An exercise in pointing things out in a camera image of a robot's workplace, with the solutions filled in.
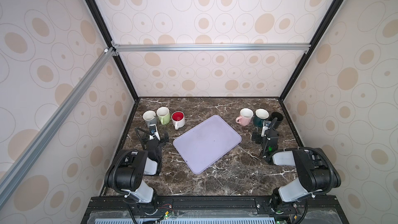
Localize black mug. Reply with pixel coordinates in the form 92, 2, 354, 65
268, 112, 284, 129

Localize dark green mug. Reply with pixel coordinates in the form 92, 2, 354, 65
253, 108, 269, 127

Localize grey mug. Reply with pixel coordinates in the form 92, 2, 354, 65
143, 111, 158, 128

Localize light green mug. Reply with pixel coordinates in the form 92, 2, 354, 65
156, 106, 171, 125

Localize pink faceted mug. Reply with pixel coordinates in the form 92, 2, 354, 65
235, 108, 254, 127

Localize white mug red inside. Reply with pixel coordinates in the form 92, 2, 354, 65
171, 111, 186, 130

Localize lavender plastic tray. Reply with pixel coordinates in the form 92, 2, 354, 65
173, 115, 242, 174

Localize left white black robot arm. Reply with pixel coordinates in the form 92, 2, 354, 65
104, 124, 169, 205

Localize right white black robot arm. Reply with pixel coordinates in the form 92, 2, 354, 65
252, 119, 342, 206

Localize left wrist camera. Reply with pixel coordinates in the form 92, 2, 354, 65
149, 124, 161, 141

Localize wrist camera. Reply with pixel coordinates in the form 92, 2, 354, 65
261, 120, 271, 137
149, 124, 161, 141

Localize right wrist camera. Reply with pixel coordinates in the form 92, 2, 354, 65
261, 120, 271, 137

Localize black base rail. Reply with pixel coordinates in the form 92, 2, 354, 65
82, 196, 348, 224

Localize horizontal aluminium rail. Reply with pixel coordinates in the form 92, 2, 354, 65
114, 43, 311, 53

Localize left diagonal aluminium rail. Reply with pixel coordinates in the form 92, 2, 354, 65
1, 47, 115, 208

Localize right black frame post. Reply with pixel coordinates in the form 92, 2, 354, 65
279, 0, 344, 102

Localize black frame post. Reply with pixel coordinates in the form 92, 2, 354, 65
279, 0, 344, 102
85, 0, 139, 101

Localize left black frame post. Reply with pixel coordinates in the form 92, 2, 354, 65
85, 0, 139, 101

